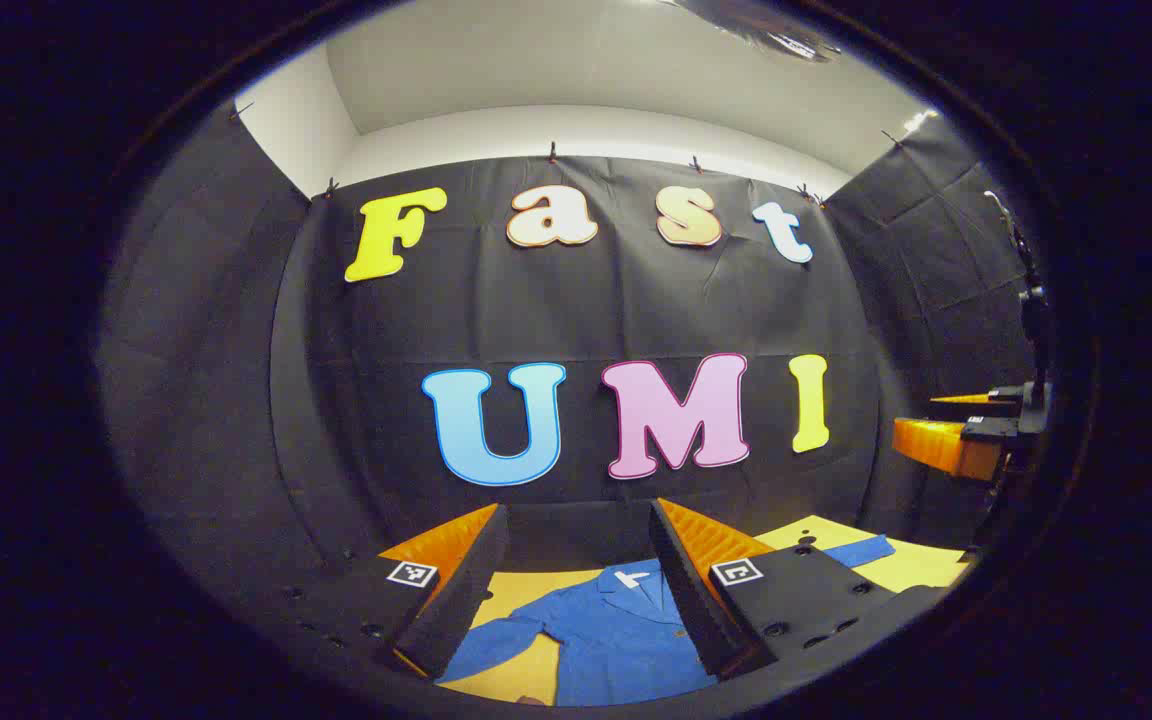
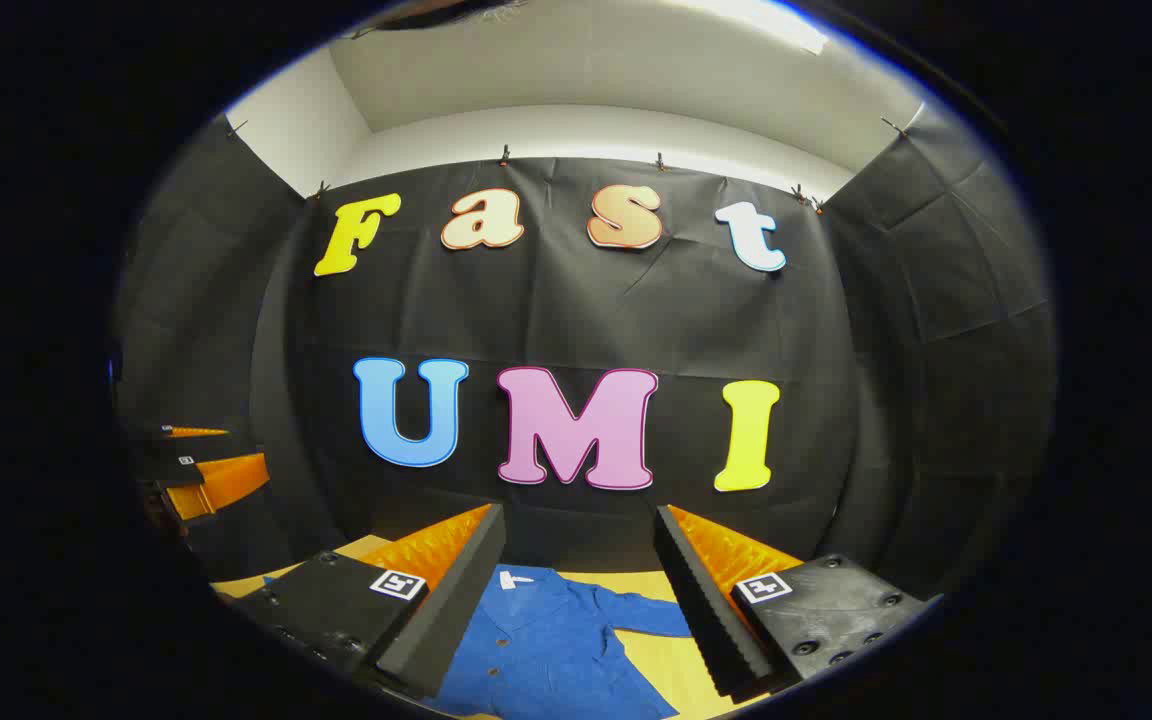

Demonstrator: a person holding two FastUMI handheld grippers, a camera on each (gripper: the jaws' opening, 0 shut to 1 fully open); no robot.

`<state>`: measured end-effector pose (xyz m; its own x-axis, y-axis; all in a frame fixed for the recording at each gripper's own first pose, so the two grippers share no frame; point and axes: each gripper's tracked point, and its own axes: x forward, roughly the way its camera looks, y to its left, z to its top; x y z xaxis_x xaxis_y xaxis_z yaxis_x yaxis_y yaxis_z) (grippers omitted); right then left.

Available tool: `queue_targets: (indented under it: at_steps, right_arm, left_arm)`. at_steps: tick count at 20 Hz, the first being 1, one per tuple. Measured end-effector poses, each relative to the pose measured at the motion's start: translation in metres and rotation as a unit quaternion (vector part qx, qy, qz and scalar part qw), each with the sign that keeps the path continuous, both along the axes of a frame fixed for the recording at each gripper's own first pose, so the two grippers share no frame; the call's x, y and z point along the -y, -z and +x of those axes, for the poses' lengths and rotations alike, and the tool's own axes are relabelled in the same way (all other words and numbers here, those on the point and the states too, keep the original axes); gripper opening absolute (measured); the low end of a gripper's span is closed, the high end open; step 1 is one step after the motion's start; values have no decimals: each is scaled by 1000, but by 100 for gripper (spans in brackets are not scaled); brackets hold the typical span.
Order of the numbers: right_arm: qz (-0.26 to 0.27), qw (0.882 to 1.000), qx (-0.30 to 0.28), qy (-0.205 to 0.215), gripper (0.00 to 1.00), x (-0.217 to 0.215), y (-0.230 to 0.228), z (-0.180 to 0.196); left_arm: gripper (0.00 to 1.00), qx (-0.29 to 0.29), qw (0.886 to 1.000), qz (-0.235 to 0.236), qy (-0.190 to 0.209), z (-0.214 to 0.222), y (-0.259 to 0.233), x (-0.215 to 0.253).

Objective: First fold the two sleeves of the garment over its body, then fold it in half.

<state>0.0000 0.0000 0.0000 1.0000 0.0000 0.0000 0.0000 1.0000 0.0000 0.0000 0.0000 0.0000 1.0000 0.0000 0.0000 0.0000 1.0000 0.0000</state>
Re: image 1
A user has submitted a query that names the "blue knit garment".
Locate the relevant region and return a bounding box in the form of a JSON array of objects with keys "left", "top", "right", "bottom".
[{"left": 436, "top": 535, "right": 897, "bottom": 707}]

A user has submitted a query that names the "row of small cloth clips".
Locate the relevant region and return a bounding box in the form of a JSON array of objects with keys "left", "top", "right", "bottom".
[{"left": 231, "top": 100, "right": 912, "bottom": 206}]

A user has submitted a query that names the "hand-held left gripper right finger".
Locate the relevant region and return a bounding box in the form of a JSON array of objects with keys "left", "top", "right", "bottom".
[{"left": 648, "top": 498, "right": 947, "bottom": 683}]

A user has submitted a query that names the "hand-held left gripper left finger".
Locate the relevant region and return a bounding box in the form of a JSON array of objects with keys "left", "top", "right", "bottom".
[{"left": 276, "top": 503, "right": 510, "bottom": 681}]

